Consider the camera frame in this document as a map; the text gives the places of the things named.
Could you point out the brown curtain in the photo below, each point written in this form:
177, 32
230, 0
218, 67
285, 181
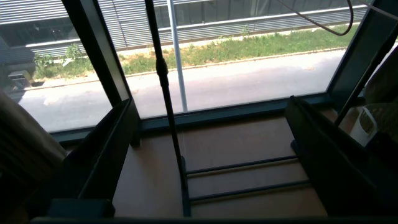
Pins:
21, 140
385, 81

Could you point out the window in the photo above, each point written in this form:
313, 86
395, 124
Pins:
104, 62

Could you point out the white laundry basket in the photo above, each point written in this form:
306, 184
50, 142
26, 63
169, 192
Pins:
360, 130

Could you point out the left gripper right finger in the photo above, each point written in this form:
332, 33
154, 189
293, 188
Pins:
342, 174

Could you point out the black clothes rack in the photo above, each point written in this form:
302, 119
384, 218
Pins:
162, 67

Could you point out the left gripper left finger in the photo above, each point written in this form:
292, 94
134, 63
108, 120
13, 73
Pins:
93, 174

